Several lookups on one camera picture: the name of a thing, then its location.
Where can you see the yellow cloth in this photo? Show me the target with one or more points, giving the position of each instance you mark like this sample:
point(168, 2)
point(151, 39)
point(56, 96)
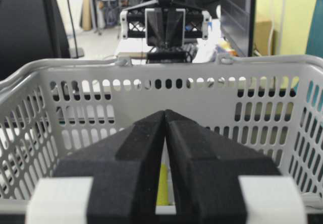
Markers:
point(162, 193)

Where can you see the black office chair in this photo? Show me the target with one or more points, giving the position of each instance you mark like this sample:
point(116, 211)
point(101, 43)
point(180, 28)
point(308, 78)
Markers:
point(31, 30)

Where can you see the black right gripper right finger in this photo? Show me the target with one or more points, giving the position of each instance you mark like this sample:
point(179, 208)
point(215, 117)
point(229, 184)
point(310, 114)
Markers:
point(222, 181)

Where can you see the black monitor screen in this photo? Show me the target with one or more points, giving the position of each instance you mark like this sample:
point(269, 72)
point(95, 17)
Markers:
point(237, 25)

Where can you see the black floor stand pole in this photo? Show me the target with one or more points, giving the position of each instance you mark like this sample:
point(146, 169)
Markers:
point(76, 49)

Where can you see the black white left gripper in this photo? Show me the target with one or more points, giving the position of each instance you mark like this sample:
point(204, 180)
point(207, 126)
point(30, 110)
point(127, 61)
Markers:
point(164, 24)

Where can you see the cardboard box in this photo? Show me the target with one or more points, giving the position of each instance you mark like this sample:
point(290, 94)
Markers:
point(262, 31)

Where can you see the grey plastic shopping basket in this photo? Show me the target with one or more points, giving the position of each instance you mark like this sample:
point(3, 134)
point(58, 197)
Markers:
point(52, 108)

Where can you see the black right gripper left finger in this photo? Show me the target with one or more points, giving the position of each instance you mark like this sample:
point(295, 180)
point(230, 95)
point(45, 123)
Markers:
point(112, 181)

